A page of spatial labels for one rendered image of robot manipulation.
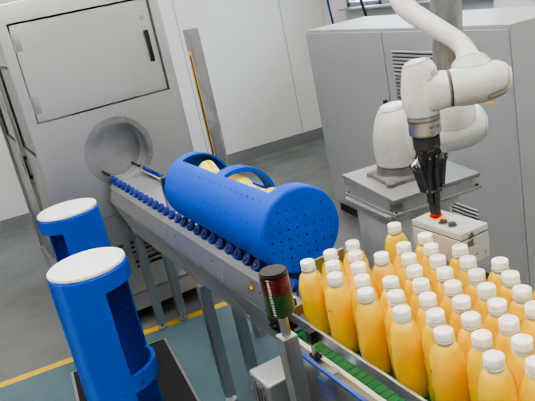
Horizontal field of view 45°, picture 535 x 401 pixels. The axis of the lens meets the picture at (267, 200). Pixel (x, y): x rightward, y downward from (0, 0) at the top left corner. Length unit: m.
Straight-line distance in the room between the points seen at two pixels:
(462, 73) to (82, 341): 1.51
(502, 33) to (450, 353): 2.09
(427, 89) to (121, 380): 1.44
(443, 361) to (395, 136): 1.12
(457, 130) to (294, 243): 0.72
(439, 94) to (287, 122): 5.71
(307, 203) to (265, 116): 5.35
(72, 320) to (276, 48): 5.40
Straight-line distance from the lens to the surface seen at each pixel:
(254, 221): 2.01
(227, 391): 3.22
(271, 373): 1.80
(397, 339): 1.47
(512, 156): 3.36
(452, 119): 2.34
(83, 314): 2.33
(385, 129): 2.33
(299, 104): 7.50
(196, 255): 2.67
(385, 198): 2.29
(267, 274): 1.39
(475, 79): 1.82
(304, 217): 2.03
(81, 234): 3.08
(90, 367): 2.44
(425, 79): 1.80
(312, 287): 1.76
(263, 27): 7.29
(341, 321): 1.68
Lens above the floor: 1.83
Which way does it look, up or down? 18 degrees down
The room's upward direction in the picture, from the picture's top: 12 degrees counter-clockwise
